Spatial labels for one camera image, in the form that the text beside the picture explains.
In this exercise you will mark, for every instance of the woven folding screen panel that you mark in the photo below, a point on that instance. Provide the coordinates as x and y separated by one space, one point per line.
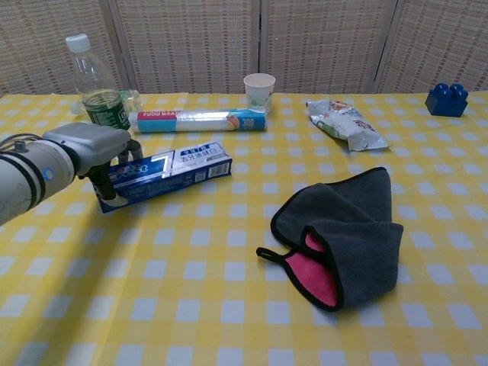
442 38
190 42
328 42
34 45

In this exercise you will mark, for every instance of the yellow white checked tablecloth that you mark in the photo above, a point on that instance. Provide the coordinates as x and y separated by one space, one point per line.
190 286

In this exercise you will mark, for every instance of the white snack bag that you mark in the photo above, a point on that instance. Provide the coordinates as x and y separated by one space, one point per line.
343 122

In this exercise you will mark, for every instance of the green label plastic bottle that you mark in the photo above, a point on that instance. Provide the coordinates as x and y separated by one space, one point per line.
93 82

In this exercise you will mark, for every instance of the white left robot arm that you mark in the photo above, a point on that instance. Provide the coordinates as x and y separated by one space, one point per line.
26 175

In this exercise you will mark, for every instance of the plastic wrap box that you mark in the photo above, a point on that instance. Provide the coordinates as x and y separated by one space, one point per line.
198 120

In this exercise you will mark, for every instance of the grey pink towel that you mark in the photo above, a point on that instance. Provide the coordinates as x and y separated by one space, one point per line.
354 228

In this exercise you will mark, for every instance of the blue toy building block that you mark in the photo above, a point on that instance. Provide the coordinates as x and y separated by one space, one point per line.
446 101

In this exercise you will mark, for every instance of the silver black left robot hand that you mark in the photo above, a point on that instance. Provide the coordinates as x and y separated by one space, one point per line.
87 143

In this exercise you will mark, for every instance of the blue white toothpaste box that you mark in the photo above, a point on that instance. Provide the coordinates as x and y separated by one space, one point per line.
179 167

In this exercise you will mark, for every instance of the white paper cup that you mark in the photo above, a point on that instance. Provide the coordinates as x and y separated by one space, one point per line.
259 89

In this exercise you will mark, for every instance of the small clear plastic bottle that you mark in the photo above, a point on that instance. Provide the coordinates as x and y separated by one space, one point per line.
131 100

